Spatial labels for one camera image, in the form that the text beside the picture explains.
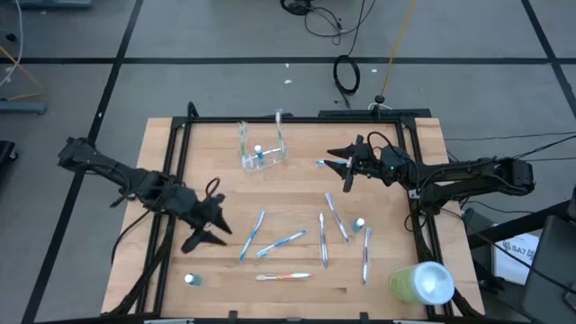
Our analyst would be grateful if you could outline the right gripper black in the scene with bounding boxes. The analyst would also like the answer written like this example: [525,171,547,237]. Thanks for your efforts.
[322,133,383,194]

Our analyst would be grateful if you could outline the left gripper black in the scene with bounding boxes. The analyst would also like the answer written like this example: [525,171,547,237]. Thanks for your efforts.
[177,188,233,254]

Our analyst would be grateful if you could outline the purple white toothbrush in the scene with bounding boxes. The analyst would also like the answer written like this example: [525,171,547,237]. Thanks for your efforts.
[324,192,350,243]
[362,227,374,287]
[318,211,329,269]

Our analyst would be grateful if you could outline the black power strip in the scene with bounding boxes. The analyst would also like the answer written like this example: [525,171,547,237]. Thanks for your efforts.
[318,109,432,120]

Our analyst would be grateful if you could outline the clear acrylic organizer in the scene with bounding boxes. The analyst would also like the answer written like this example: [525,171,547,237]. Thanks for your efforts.
[238,142,289,175]

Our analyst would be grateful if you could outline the green canister white lid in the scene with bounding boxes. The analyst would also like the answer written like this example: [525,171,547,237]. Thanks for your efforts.
[389,260,455,306]

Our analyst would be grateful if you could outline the black slanted beam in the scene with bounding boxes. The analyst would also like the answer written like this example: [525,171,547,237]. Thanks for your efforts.
[467,200,576,249]

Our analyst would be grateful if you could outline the white printed paper label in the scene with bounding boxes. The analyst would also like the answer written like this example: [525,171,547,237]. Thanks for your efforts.
[493,232,540,286]

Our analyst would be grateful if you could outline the black floor object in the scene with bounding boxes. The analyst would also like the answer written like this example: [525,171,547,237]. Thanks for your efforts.
[0,139,19,164]

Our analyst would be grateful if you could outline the grey floor bar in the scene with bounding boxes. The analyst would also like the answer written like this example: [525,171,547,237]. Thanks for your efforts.
[17,0,94,9]
[0,101,49,115]

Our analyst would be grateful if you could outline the black chair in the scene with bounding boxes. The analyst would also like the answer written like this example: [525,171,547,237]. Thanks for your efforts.
[523,214,576,324]

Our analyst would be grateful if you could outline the black aluminium table frame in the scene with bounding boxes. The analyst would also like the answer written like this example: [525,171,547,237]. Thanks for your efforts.
[107,101,485,324]

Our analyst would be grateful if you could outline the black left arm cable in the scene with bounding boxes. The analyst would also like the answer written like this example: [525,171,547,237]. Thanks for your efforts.
[110,207,152,266]

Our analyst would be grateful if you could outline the black coiled floor cable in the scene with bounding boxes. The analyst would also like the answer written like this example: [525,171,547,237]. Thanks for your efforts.
[332,54,362,96]

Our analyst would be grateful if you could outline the yellow hanging cable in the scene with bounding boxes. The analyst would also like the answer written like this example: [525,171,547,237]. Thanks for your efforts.
[381,0,418,98]

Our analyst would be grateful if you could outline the black floor cable tangle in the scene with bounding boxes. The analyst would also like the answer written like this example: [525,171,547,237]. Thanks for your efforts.
[279,0,378,46]

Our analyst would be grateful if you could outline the thin black floor cable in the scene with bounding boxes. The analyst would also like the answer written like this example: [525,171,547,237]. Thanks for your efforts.
[449,134,576,176]
[444,131,576,142]

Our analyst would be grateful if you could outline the yellow floor cable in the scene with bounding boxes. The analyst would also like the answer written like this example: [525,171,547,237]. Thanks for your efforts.
[0,44,45,103]

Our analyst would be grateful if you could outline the white floor cable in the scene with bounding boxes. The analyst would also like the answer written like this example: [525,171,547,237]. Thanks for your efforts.
[0,0,24,87]

